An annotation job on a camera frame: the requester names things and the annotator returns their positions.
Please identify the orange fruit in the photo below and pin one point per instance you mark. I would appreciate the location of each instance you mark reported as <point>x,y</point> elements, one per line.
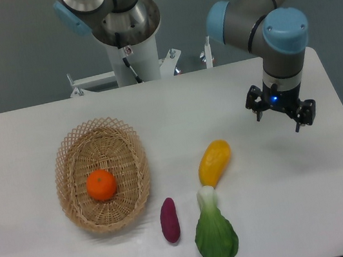
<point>101,185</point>

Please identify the green bok choy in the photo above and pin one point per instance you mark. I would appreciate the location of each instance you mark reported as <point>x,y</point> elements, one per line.
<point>214,234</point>

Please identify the yellow mango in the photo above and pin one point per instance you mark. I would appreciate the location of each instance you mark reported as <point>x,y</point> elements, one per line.
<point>214,162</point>

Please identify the purple sweet potato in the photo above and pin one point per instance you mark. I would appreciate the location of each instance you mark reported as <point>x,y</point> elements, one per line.
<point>169,221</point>

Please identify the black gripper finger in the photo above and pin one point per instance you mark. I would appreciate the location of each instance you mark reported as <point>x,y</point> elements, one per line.
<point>255,102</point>
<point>305,114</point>

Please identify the woven wicker basket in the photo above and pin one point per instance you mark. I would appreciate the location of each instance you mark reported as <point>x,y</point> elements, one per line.
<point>108,144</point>

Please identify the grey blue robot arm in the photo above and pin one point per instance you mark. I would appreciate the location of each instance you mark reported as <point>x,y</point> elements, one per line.
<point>279,36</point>

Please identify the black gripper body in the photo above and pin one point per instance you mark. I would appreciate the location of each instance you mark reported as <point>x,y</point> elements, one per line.
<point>283,101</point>

